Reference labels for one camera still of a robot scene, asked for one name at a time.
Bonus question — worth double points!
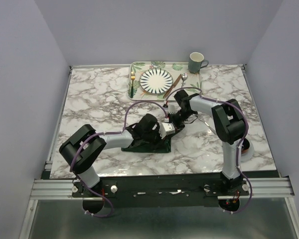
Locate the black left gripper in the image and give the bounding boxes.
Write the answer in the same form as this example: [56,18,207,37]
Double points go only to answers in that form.
[142,126,168,152]

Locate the dark green cloth napkin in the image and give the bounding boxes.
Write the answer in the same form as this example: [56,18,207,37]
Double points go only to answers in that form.
[121,138,171,153]

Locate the silver fork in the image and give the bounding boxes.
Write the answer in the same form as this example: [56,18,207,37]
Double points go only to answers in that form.
[198,118,215,132]

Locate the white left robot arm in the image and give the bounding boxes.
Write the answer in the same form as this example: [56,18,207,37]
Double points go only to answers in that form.
[59,114,173,197]

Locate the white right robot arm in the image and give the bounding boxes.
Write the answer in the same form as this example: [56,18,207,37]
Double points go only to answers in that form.
[168,89,249,195]

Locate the leaf-patterned serving tray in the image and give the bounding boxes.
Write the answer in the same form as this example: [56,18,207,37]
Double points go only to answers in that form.
[128,61,202,101]

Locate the silver spoon on tray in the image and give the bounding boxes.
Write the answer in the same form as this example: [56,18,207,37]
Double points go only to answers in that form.
[181,73,188,88]

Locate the striped white round plate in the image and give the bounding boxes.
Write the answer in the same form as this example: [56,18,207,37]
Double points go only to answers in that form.
[139,68,173,95]

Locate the green ceramic mug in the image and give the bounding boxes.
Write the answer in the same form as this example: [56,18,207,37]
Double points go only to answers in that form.
[188,52,209,74]

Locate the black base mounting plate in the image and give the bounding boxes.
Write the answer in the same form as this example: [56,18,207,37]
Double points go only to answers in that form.
[41,169,255,209]

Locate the white saucer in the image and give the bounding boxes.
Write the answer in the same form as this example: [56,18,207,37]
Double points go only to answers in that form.
[240,143,254,163]

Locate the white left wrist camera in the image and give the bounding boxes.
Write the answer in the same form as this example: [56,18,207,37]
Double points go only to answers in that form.
[159,122,175,139]

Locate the gold fork green handle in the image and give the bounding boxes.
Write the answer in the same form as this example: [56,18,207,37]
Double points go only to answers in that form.
[130,71,136,98]

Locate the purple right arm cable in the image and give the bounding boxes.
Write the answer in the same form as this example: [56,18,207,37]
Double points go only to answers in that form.
[164,86,254,215]

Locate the aluminium frame rail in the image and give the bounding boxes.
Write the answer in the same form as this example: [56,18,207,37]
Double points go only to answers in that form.
[30,177,294,200]

